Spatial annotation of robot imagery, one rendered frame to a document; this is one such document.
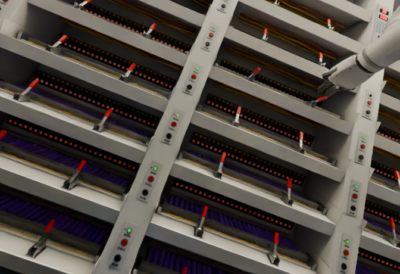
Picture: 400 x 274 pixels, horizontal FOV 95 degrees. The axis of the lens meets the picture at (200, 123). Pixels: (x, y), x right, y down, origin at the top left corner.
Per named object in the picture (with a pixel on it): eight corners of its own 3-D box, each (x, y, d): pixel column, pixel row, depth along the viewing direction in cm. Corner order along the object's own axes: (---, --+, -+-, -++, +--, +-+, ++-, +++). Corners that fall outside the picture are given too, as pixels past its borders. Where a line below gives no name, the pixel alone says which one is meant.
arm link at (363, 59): (388, 52, 58) (378, 59, 61) (363, 41, 58) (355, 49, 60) (391, 72, 54) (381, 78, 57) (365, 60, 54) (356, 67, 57)
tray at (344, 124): (349, 135, 73) (359, 112, 72) (207, 77, 69) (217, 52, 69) (316, 128, 93) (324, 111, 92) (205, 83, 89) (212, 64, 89)
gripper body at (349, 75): (383, 59, 60) (350, 79, 70) (355, 46, 59) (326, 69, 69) (385, 75, 57) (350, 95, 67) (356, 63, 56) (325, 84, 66)
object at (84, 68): (164, 112, 65) (178, 75, 64) (-5, 44, 62) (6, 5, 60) (172, 111, 85) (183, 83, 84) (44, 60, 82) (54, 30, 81)
